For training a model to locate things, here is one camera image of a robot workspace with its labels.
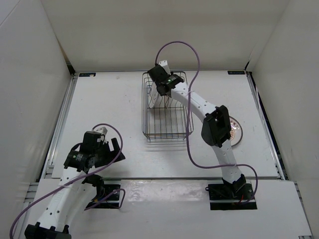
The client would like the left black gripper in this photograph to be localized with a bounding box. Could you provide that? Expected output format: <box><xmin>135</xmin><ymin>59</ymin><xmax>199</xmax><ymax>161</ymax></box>
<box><xmin>93</xmin><ymin>137</ymin><xmax>125</xmax><ymax>167</ymax></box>

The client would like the white plate red pattern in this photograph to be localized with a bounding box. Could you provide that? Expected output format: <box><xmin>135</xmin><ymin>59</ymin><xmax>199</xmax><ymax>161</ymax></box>
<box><xmin>164</xmin><ymin>96</ymin><xmax>171</xmax><ymax>109</ymax></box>

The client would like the white plate orange sunburst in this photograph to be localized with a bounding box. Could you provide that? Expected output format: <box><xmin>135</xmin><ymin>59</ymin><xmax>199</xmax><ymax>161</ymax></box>
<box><xmin>229</xmin><ymin>116</ymin><xmax>243</xmax><ymax>147</ymax></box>

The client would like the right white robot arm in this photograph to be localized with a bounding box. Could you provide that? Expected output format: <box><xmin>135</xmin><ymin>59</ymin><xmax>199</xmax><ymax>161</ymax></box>
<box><xmin>148</xmin><ymin>64</ymin><xmax>246</xmax><ymax>199</ymax></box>

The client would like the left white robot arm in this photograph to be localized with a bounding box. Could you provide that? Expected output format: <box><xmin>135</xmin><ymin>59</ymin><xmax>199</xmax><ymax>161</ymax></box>
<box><xmin>24</xmin><ymin>127</ymin><xmax>125</xmax><ymax>239</ymax></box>

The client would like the white plate spiral pattern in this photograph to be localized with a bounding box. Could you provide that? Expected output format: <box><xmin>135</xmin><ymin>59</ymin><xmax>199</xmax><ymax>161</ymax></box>
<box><xmin>148</xmin><ymin>82</ymin><xmax>159</xmax><ymax>109</ymax></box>

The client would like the right blue corner label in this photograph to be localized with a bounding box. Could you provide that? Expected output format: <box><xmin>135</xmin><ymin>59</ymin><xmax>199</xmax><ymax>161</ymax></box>
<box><xmin>227</xmin><ymin>70</ymin><xmax>245</xmax><ymax>75</ymax></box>

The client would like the blue corner label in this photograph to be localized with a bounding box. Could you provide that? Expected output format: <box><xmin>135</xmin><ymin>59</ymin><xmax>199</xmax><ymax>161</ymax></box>
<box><xmin>227</xmin><ymin>70</ymin><xmax>245</xmax><ymax>75</ymax></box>
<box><xmin>78</xmin><ymin>73</ymin><xmax>96</xmax><ymax>77</ymax></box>

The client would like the left blue corner label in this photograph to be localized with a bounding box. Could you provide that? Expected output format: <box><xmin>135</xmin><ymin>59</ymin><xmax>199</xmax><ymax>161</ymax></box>
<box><xmin>78</xmin><ymin>73</ymin><xmax>96</xmax><ymax>77</ymax></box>

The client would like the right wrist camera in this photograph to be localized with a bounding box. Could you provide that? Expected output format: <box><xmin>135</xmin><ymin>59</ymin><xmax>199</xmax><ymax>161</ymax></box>
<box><xmin>159</xmin><ymin>60</ymin><xmax>170</xmax><ymax>74</ymax></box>

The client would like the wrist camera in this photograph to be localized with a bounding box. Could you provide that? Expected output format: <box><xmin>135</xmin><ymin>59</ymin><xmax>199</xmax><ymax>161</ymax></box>
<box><xmin>159</xmin><ymin>60</ymin><xmax>170</xmax><ymax>74</ymax></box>
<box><xmin>92</xmin><ymin>126</ymin><xmax>108</xmax><ymax>135</ymax></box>

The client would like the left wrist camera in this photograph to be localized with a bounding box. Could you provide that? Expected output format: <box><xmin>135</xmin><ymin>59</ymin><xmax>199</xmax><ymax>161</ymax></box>
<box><xmin>92</xmin><ymin>126</ymin><xmax>108</xmax><ymax>135</ymax></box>

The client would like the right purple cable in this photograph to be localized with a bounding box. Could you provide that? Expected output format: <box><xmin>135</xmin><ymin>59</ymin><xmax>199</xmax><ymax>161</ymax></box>
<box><xmin>156</xmin><ymin>41</ymin><xmax>259</xmax><ymax>205</ymax></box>

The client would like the purple cable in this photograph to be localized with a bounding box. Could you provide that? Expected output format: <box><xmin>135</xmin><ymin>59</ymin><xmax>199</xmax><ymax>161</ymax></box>
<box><xmin>9</xmin><ymin>123</ymin><xmax>127</xmax><ymax>239</ymax></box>
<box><xmin>156</xmin><ymin>41</ymin><xmax>259</xmax><ymax>205</ymax></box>

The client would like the wire dish rack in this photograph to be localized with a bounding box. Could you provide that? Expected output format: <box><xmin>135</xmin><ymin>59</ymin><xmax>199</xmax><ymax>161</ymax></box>
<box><xmin>142</xmin><ymin>72</ymin><xmax>187</xmax><ymax>141</ymax></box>

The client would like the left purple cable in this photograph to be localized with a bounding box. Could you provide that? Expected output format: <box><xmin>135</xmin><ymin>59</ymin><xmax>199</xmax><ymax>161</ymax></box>
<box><xmin>9</xmin><ymin>123</ymin><xmax>127</xmax><ymax>239</ymax></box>

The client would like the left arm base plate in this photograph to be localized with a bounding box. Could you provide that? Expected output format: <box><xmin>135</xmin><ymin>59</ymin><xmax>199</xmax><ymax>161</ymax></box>
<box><xmin>86</xmin><ymin>184</ymin><xmax>121</xmax><ymax>209</ymax></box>

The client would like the left aluminium rail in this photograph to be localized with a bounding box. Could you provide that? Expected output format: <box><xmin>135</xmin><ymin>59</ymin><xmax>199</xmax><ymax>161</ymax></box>
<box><xmin>36</xmin><ymin>74</ymin><xmax>77</xmax><ymax>182</ymax></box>

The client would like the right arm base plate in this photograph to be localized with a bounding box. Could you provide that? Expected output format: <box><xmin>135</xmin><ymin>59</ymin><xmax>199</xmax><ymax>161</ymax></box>
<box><xmin>205</xmin><ymin>183</ymin><xmax>257</xmax><ymax>211</ymax></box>

